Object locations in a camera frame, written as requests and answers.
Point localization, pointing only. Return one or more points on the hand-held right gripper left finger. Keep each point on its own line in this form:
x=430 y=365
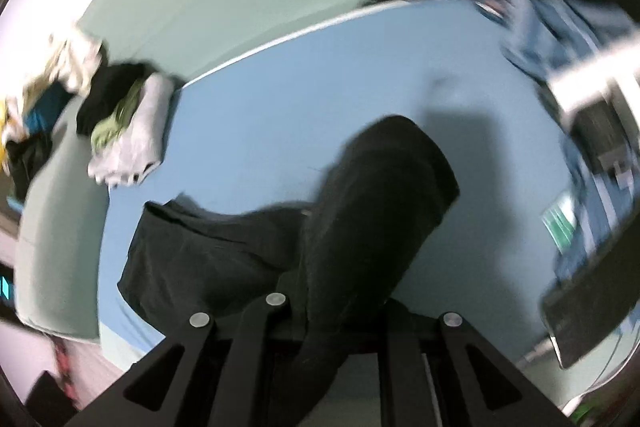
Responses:
x=254 y=349

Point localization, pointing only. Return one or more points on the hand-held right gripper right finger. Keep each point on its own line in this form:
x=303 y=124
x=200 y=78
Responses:
x=400 y=357

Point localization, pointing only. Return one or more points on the black pants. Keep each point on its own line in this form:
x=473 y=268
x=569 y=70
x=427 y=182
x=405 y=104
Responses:
x=350 y=207

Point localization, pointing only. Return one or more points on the green striped packet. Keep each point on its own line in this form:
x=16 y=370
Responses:
x=560 y=222

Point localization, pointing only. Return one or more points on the black box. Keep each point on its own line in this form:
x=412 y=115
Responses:
x=50 y=399

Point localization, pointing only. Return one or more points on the olive green garment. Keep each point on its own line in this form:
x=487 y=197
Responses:
x=112 y=127

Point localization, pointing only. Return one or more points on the blue bed sheet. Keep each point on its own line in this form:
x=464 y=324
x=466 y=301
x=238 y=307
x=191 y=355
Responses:
x=300 y=82

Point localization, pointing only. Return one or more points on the dark cloth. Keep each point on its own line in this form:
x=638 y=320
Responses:
x=27 y=167

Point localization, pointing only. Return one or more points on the black folded garment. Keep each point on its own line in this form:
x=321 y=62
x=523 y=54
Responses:
x=107 y=89

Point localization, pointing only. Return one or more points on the teal blue garment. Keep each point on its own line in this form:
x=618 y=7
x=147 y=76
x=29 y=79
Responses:
x=47 y=109

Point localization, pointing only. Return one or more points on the yellow cloth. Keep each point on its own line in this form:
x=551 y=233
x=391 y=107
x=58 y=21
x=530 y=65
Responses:
x=7 y=127

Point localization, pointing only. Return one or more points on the white bar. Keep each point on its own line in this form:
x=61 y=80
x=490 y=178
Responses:
x=585 y=79

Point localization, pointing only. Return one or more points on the cream white garment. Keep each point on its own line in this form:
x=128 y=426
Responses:
x=75 y=57

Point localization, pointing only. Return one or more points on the blue jeans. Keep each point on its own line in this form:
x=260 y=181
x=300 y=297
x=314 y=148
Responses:
x=560 y=27

